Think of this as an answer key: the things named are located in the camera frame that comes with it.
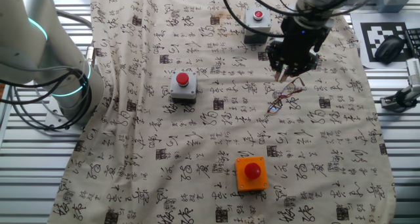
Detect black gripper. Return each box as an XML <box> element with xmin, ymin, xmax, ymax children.
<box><xmin>265</xmin><ymin>16</ymin><xmax>331</xmax><ymax>83</ymax></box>

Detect red-framed glasses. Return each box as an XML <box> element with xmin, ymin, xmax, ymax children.
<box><xmin>266</xmin><ymin>76</ymin><xmax>306</xmax><ymax>115</ymax></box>

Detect grey box flat red button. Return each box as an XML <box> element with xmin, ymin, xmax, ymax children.
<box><xmin>243</xmin><ymin>7</ymin><xmax>272</xmax><ymax>45</ymax></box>

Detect black white marker sheet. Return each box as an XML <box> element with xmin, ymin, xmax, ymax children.
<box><xmin>349</xmin><ymin>12</ymin><xmax>420</xmax><ymax>70</ymax></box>

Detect black computer mouse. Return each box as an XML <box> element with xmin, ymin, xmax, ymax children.
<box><xmin>374</xmin><ymin>35</ymin><xmax>406</xmax><ymax>65</ymax></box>

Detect grey box domed red button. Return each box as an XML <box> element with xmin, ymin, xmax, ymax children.
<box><xmin>169</xmin><ymin>70</ymin><xmax>198</xmax><ymax>104</ymax></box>

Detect grey box green button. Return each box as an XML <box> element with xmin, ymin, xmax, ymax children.
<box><xmin>375</xmin><ymin>0</ymin><xmax>413</xmax><ymax>14</ymax></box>

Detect orange box red button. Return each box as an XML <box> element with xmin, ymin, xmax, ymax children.
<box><xmin>234</xmin><ymin>156</ymin><xmax>270</xmax><ymax>192</ymax></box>

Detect black keyboard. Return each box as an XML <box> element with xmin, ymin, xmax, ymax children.
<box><xmin>404</xmin><ymin>27</ymin><xmax>420</xmax><ymax>59</ymax></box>

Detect beige calligraphy print cloth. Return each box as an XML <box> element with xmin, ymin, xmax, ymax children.
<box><xmin>47</xmin><ymin>0</ymin><xmax>396</xmax><ymax>224</ymax></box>

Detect silver base connector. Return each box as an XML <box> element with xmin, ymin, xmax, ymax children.
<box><xmin>85</xmin><ymin>46</ymin><xmax>96</xmax><ymax>69</ymax></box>

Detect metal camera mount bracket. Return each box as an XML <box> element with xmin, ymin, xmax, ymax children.
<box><xmin>379</xmin><ymin>84</ymin><xmax>420</xmax><ymax>113</ymax></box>

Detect silver camera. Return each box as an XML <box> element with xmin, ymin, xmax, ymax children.
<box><xmin>405</xmin><ymin>57</ymin><xmax>420</xmax><ymax>87</ymax></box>

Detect black base cable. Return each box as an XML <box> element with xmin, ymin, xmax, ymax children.
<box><xmin>0</xmin><ymin>68</ymin><xmax>93</xmax><ymax>132</ymax></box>

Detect grey base cable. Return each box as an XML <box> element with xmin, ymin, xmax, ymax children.
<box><xmin>55</xmin><ymin>9</ymin><xmax>95</xmax><ymax>30</ymax></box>

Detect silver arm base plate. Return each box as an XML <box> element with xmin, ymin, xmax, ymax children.
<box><xmin>44</xmin><ymin>101</ymin><xmax>88</xmax><ymax>133</ymax></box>

